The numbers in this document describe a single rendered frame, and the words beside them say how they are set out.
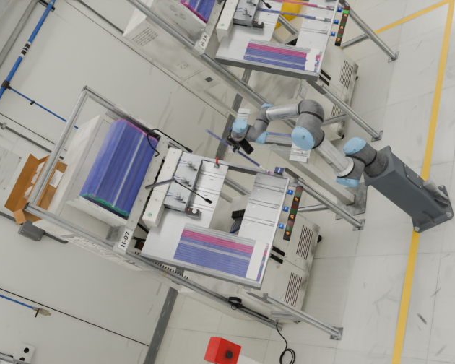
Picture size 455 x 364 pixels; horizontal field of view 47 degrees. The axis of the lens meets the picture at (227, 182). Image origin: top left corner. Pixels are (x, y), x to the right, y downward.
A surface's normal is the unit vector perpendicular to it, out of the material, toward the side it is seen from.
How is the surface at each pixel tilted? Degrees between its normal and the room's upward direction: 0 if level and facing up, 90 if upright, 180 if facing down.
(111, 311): 90
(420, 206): 90
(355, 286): 0
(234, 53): 44
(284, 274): 90
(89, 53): 90
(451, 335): 0
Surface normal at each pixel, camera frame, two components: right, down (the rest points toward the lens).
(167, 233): -0.09, -0.43
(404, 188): -0.04, 0.76
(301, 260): 0.62, -0.14
